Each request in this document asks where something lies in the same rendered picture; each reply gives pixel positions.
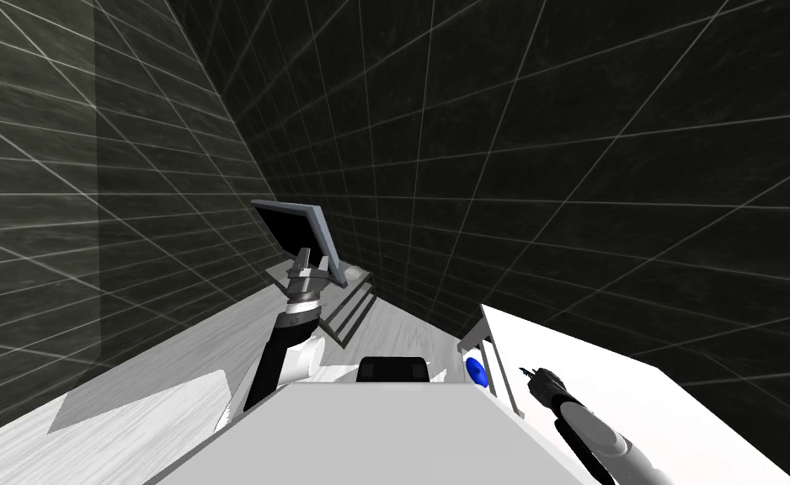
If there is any white cabinet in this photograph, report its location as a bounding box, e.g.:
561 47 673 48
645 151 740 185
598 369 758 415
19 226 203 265
457 302 790 485

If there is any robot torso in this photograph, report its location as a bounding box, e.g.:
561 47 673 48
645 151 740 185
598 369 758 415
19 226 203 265
144 356 601 485

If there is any blue round knob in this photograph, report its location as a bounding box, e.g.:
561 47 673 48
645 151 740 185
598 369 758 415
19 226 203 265
465 356 490 389

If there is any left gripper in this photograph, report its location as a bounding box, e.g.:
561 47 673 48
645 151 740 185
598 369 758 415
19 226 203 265
286 247 331 295

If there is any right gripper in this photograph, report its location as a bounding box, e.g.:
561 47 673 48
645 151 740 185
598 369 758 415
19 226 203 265
526 368 568 407

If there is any dark flat screen monitor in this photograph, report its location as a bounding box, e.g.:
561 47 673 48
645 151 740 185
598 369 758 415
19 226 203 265
250 198 350 290

